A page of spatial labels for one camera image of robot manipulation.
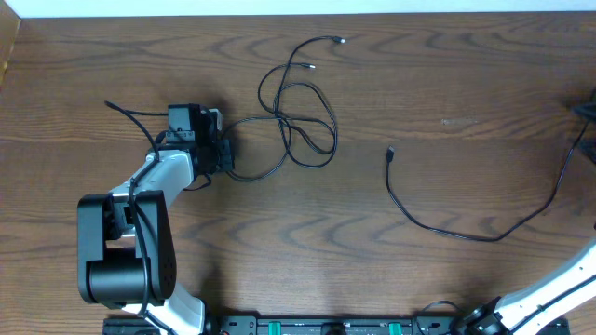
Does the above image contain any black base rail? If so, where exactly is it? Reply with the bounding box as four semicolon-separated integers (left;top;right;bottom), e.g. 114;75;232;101
101;303;571;335

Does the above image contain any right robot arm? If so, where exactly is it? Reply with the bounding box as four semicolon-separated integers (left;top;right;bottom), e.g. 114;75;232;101
454;239;595;335

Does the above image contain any left camera black cable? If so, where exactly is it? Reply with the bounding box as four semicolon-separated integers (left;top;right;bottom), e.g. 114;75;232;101
103;100;178;335

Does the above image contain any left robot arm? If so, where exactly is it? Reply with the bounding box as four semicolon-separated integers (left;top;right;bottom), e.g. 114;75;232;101
76;103;234;334

